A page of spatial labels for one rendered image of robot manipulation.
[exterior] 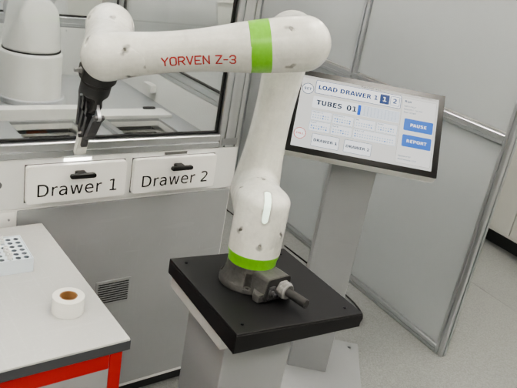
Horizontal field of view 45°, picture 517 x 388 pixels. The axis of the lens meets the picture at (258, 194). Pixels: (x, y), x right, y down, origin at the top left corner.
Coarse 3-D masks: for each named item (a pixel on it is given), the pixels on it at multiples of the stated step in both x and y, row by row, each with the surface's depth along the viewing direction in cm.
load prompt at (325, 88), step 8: (320, 88) 218; (328, 88) 218; (336, 88) 218; (344, 88) 218; (352, 88) 218; (360, 88) 218; (336, 96) 217; (344, 96) 217; (352, 96) 217; (360, 96) 217; (368, 96) 217; (376, 96) 217; (384, 96) 217; (392, 96) 218; (400, 96) 218; (376, 104) 216; (384, 104) 216; (392, 104) 217; (400, 104) 217
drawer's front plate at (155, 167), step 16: (144, 160) 188; (160, 160) 192; (176, 160) 195; (192, 160) 199; (208, 160) 203; (160, 176) 194; (176, 176) 198; (192, 176) 202; (208, 176) 205; (144, 192) 193
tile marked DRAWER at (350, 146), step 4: (344, 140) 212; (348, 140) 212; (352, 140) 212; (344, 144) 211; (348, 144) 211; (352, 144) 211; (356, 144) 211; (360, 144) 212; (364, 144) 212; (368, 144) 212; (344, 148) 211; (348, 148) 211; (352, 148) 211; (356, 148) 211; (360, 148) 211; (364, 148) 211; (368, 148) 211; (348, 152) 210; (352, 152) 210; (356, 152) 210; (360, 152) 211; (364, 152) 211; (368, 152) 211; (368, 156) 210
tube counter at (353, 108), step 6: (348, 102) 216; (348, 108) 216; (354, 108) 216; (360, 108) 216; (366, 108) 216; (372, 108) 216; (378, 108) 216; (354, 114) 215; (360, 114) 215; (366, 114) 215; (372, 114) 215; (378, 114) 215; (384, 114) 215; (390, 114) 215; (396, 114) 215; (384, 120) 215; (390, 120) 215; (396, 120) 215
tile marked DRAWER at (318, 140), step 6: (312, 132) 212; (312, 138) 212; (318, 138) 212; (324, 138) 212; (330, 138) 212; (336, 138) 212; (312, 144) 211; (318, 144) 211; (324, 144) 211; (330, 144) 211; (336, 144) 211; (336, 150) 211
